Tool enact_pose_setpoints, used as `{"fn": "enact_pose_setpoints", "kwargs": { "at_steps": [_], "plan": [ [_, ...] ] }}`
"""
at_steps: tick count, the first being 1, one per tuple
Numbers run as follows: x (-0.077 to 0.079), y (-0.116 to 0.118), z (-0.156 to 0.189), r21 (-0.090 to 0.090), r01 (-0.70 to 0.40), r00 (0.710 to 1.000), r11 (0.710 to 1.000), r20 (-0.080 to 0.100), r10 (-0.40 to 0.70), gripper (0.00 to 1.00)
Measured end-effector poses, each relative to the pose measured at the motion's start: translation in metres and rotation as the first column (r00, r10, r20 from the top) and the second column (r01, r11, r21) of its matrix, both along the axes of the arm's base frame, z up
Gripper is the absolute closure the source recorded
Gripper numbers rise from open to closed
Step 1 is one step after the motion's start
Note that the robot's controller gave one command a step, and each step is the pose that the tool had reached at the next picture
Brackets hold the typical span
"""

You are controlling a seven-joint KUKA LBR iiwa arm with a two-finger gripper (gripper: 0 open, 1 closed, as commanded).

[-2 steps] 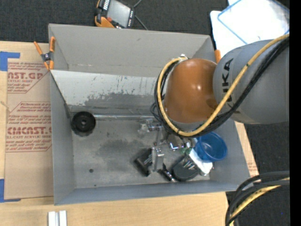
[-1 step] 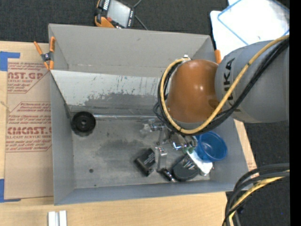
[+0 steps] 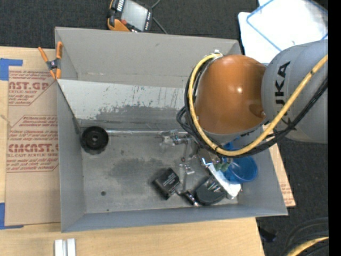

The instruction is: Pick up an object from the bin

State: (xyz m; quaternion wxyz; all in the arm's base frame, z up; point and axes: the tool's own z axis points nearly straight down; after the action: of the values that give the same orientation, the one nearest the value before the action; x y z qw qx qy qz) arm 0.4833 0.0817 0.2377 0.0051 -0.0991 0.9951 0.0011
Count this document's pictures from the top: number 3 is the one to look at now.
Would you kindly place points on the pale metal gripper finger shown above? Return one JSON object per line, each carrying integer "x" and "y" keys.
{"x": 133, "y": 133}
{"x": 187, "y": 168}

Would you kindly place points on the black box with white print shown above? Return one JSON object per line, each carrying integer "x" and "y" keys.
{"x": 166, "y": 183}

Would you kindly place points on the small black metal-tipped object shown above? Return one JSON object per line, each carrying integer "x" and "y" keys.
{"x": 189, "y": 198}

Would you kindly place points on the dark grey rounded object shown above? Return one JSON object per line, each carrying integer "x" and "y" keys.
{"x": 205, "y": 196}

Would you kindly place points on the grey metal bin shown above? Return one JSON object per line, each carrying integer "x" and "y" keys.
{"x": 128, "y": 169}

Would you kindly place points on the blue plastic cup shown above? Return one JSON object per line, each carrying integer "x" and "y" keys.
{"x": 245, "y": 169}

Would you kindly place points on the black round disc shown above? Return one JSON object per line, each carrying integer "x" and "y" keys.
{"x": 92, "y": 143}

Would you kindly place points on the brown cardboard board, red print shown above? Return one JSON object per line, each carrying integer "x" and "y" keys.
{"x": 32, "y": 193}

